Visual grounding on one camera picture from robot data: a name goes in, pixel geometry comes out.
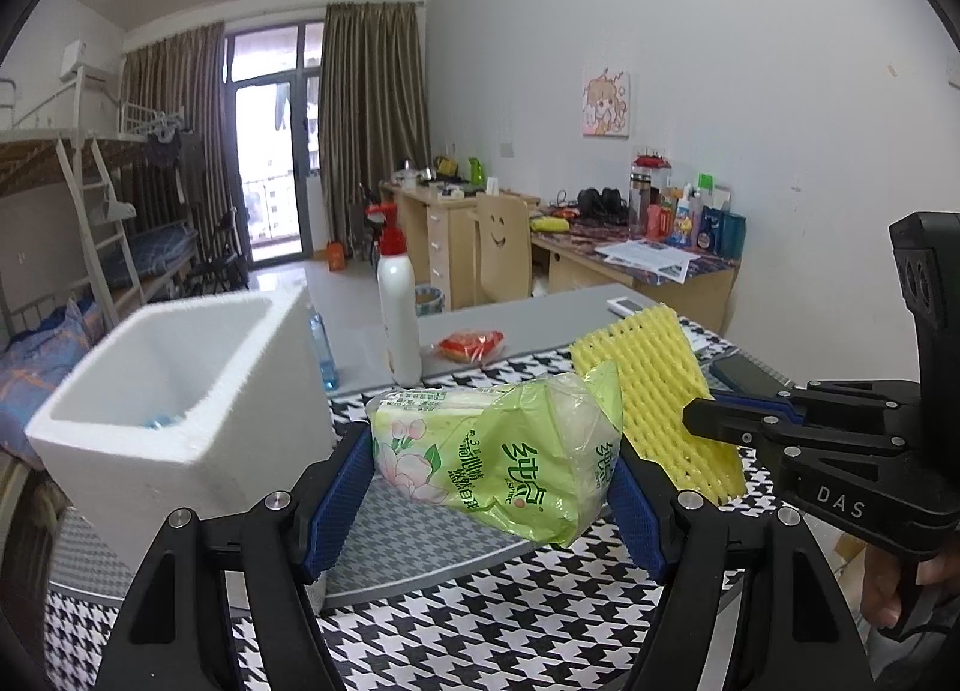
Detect white foam box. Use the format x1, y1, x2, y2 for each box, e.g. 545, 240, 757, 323
25, 284, 336, 573

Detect grey metal bunk ladder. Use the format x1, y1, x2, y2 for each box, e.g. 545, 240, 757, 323
56, 136, 143, 333

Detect pink cartoon wall poster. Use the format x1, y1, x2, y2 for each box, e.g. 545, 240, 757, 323
581, 68, 631, 138

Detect yellow foam net sleeve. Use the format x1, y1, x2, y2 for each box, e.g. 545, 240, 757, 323
568, 306, 748, 507

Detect white printed papers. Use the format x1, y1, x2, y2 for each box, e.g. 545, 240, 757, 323
596, 237, 698, 284

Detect red snack packet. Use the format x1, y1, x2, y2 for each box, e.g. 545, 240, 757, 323
437, 329, 506, 365

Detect brown curtain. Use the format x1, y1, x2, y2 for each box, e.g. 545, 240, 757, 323
121, 22, 226, 266
321, 2, 432, 266

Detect dark hanging clothes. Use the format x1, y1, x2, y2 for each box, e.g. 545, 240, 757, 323
142, 128, 185, 171

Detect grey metal bunk bed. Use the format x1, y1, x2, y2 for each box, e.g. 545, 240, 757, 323
0, 79, 102, 471
86, 98, 200, 303

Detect black folding chair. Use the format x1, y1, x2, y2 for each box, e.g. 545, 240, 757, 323
187, 207, 250, 294

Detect person's right hand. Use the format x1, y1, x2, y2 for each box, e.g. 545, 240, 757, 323
859, 545, 947, 630

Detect white pump bottle red cap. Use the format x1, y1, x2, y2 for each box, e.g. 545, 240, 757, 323
366, 203, 423, 387

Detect white air conditioner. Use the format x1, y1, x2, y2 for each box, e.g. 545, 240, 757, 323
58, 41, 121, 81

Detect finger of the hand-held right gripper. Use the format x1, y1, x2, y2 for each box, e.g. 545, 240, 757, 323
681, 397, 902, 453
711, 378, 928, 423

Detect black headphones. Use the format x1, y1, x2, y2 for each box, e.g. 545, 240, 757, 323
576, 187, 628, 220

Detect clear water bottle blue label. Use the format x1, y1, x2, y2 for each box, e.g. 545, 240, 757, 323
307, 302, 341, 393

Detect group of toiletry bottles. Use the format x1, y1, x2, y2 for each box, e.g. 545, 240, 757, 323
628, 151, 748, 259

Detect glass balcony door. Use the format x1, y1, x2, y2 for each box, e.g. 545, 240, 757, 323
223, 19, 327, 269

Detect black phone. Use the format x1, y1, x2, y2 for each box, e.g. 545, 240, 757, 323
709, 353, 782, 393

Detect green tissue pack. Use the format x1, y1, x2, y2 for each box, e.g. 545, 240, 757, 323
365, 359, 625, 550

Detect wooden chair with smiling face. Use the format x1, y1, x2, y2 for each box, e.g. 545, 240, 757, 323
469, 193, 532, 304

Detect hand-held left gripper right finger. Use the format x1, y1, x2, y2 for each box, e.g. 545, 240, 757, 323
611, 454, 875, 691

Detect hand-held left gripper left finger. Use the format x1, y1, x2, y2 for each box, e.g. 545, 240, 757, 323
94, 424, 374, 691

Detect blue checked blanket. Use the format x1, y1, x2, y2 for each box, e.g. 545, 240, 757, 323
0, 297, 106, 471

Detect black white houndstooth cloth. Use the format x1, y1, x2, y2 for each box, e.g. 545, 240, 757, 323
45, 342, 790, 691

